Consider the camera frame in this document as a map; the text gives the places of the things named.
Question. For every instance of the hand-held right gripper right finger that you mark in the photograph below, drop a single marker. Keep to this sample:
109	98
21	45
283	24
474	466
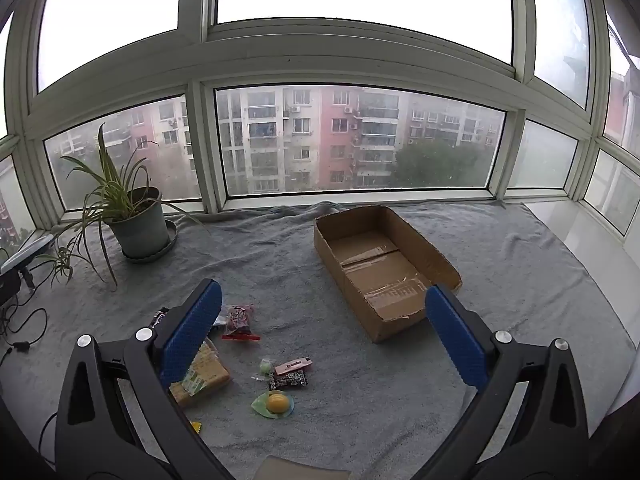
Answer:
457	340

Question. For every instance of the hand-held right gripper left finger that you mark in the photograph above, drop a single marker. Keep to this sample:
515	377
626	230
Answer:
190	335

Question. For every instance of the brown chocolate bar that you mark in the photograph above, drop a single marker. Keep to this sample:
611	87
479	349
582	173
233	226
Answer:
161	317

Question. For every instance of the clear pack of crackers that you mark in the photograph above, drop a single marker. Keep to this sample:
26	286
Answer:
210	372

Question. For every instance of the clear packet of red dates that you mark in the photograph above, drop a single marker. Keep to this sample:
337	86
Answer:
239	321

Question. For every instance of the small green candy packet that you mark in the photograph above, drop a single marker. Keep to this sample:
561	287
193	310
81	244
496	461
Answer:
263	368

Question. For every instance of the brown cardboard box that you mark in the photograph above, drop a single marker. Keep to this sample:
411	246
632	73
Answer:
380	270

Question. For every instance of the small pink red snack packet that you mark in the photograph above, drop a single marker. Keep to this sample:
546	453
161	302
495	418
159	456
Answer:
292	365

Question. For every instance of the small fruit jelly cup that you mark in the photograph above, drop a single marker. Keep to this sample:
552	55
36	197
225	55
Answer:
276	402

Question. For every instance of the small black white snack packet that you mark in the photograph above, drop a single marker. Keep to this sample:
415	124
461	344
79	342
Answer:
289	381

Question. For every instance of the green pot saucer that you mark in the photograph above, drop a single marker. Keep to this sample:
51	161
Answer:
172	240

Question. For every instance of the green plastic flower pot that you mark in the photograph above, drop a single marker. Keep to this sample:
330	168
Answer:
140	232

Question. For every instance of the grey blanket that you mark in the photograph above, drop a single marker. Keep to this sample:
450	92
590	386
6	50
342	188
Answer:
300	280

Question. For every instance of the white window sill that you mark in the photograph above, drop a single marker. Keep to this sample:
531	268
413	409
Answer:
575	230

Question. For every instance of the green spider plant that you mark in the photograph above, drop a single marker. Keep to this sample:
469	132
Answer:
107	195

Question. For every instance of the black device with light panel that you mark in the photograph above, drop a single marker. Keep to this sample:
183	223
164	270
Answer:
25	255

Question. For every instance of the apartment buildings outside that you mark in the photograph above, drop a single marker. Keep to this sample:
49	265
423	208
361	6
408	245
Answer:
300	135

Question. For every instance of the white window frame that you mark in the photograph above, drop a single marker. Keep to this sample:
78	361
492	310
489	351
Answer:
200	60

